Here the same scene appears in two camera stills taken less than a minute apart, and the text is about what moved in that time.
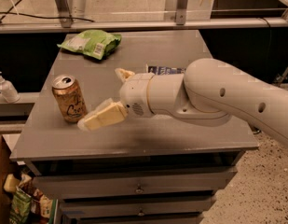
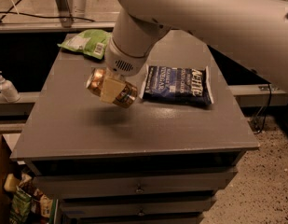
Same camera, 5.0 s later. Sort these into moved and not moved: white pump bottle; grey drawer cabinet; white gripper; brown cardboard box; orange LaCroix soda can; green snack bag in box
Moved: orange LaCroix soda can; white gripper
Not moved: brown cardboard box; grey drawer cabinet; white pump bottle; green snack bag in box
